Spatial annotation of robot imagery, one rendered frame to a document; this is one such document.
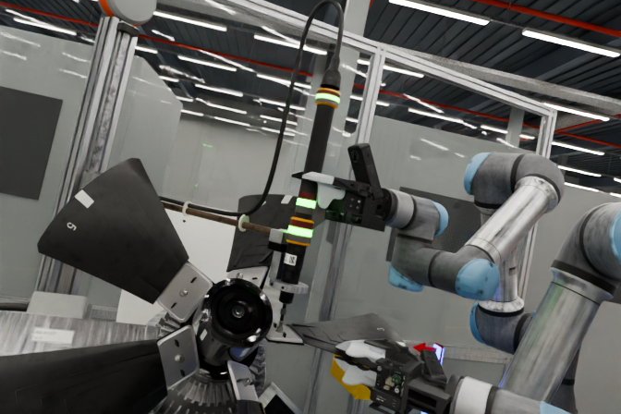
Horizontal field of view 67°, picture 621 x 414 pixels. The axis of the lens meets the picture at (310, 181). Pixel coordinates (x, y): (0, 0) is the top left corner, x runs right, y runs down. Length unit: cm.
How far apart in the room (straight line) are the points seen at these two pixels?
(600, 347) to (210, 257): 418
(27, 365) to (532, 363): 72
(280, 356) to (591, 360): 363
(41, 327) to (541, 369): 80
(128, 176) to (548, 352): 75
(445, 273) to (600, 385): 415
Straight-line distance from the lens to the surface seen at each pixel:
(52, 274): 137
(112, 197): 90
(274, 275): 86
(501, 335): 138
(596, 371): 498
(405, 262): 98
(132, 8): 143
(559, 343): 85
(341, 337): 90
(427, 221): 99
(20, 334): 92
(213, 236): 120
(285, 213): 100
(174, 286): 86
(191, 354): 82
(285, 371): 171
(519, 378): 86
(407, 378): 74
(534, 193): 112
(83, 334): 92
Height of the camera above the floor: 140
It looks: 4 degrees up
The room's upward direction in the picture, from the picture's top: 12 degrees clockwise
